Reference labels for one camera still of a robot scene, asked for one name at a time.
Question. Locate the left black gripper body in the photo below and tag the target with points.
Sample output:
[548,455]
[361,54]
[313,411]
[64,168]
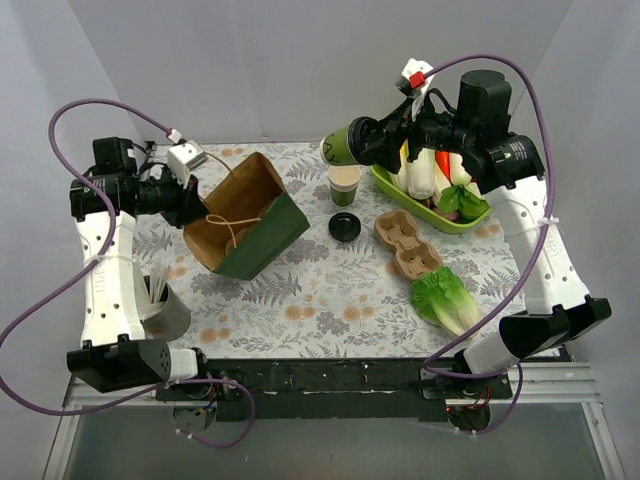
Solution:
[183,201]

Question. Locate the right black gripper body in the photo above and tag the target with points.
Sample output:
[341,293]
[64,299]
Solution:
[392,136]

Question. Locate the green paper coffee cup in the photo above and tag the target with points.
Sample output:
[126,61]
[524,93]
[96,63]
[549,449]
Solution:
[334,150]

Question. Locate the green brown paper bag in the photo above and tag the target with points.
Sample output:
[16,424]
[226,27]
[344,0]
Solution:
[252,195]

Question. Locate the grey straw holder cup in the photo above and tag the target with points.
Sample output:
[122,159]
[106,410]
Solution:
[171,321]

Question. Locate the brown pulp cup carrier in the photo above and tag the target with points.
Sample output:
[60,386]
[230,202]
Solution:
[237,239]

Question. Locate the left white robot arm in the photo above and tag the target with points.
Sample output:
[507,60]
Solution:
[116,353]

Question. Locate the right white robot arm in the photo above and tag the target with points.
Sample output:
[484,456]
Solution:
[517,182]

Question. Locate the green plastic vegetable basket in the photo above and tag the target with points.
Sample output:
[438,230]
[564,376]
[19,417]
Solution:
[402,200]

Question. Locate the red orange pepper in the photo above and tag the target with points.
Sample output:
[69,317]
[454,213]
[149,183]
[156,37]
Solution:
[443,162]

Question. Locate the tall green napa cabbage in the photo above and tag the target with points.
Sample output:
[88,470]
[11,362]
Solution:
[418,177]

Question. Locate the white radish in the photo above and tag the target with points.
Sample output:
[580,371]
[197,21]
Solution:
[458,175]

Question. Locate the dark green leafy vegetable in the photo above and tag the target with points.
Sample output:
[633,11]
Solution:
[466,200]

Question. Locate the floral patterned table mat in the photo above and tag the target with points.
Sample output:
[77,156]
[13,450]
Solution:
[318,298]

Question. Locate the green lettuce on mat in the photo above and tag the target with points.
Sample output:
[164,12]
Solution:
[441,298]

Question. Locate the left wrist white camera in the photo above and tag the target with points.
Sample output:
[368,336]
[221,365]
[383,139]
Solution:
[183,159]

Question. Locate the wrist white camera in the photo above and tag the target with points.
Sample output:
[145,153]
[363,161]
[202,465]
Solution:
[414,82]
[183,159]

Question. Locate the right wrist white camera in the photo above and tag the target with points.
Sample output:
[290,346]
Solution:
[414,82]

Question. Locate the aluminium frame rail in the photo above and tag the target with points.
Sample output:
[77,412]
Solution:
[543,382]

